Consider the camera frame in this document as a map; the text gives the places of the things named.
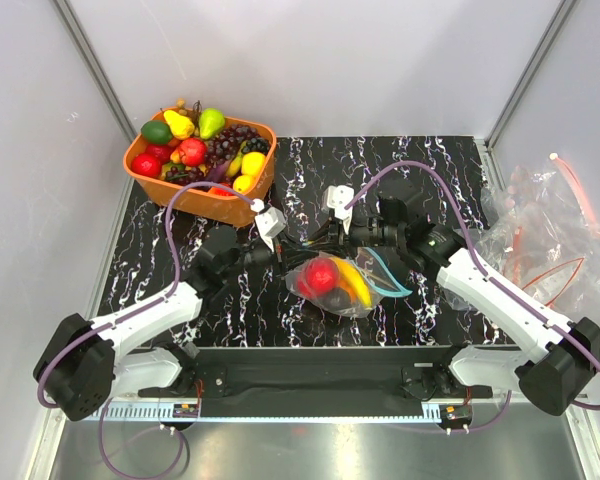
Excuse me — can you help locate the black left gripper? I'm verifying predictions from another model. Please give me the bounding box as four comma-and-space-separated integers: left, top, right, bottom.
221, 231, 319, 281

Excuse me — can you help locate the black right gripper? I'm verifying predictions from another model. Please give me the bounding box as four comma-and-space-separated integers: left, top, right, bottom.
308, 212, 404, 261

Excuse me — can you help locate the red toy apple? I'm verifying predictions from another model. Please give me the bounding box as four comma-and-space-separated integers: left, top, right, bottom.
130, 153, 162, 179
177, 138, 207, 167
305, 257, 339, 296

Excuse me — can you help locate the yellow toy banana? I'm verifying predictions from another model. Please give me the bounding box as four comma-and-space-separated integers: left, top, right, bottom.
331, 257, 372, 308

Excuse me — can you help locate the clear blue zip top bag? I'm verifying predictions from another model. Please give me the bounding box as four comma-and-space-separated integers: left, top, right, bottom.
285, 247, 412, 318

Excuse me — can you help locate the dark purple toy plum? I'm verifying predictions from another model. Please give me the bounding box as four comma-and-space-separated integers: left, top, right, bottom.
323, 288, 351, 312

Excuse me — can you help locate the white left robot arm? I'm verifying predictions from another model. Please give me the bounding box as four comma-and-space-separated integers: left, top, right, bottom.
33, 226, 313, 421

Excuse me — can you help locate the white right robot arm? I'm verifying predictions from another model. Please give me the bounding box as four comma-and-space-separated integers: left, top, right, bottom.
311, 187, 600, 416

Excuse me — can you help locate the small yellow toy lemon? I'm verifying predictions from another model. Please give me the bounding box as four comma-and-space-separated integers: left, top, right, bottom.
232, 175, 255, 194

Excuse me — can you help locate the small red toy fruit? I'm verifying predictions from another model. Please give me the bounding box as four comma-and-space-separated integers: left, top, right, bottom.
208, 183, 234, 197

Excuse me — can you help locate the black marble pattern mat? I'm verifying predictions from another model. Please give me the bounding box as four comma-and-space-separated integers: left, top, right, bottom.
99, 136, 507, 347

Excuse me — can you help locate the purple toy eggplant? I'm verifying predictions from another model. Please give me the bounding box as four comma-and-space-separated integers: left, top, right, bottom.
205, 163, 230, 184

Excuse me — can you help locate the dark toy blackberry cluster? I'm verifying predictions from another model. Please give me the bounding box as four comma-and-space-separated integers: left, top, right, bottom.
241, 136, 270, 155

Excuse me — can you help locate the purple toy grape bunch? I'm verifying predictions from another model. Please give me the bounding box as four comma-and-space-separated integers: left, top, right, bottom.
204, 124, 259, 166

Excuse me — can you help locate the green toy pear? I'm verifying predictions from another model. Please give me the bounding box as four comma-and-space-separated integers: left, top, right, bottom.
198, 107, 226, 140

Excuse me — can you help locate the yellow toy pear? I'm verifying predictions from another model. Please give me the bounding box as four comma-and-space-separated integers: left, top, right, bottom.
163, 110, 195, 140

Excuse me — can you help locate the pile of spare plastic bags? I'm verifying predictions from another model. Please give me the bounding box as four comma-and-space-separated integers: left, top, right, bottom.
469, 153, 600, 315

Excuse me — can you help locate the green toy lime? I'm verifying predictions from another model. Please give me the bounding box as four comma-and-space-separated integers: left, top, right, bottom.
140, 120, 173, 145

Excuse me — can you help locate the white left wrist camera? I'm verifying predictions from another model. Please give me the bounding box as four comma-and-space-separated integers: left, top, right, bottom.
251, 199, 286, 247

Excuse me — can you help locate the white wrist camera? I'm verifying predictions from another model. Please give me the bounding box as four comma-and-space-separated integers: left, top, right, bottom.
322, 185, 355, 221
251, 199, 286, 247

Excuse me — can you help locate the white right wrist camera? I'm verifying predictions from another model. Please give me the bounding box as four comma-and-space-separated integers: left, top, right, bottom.
322, 185, 355, 221

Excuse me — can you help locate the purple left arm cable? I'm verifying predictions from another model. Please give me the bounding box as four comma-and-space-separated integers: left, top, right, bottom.
35, 181, 266, 476

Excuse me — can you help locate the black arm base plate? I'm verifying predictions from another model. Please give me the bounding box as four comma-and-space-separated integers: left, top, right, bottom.
140, 346, 491, 400

